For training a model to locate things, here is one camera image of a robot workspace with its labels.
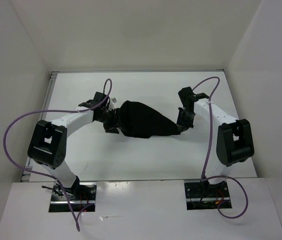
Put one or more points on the black skirt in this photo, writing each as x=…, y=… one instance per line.
x=138, y=120

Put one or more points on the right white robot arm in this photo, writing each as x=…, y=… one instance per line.
x=230, y=139

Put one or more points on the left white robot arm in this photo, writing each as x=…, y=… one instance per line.
x=49, y=141

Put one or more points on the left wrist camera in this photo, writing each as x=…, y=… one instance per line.
x=111, y=105

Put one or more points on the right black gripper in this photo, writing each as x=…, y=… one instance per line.
x=183, y=126

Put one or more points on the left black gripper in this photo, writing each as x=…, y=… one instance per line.
x=111, y=127

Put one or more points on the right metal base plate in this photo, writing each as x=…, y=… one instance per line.
x=204, y=196

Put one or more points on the metal base plate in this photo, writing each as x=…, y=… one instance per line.
x=204, y=196
x=85, y=200

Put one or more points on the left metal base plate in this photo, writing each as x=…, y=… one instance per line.
x=85, y=200

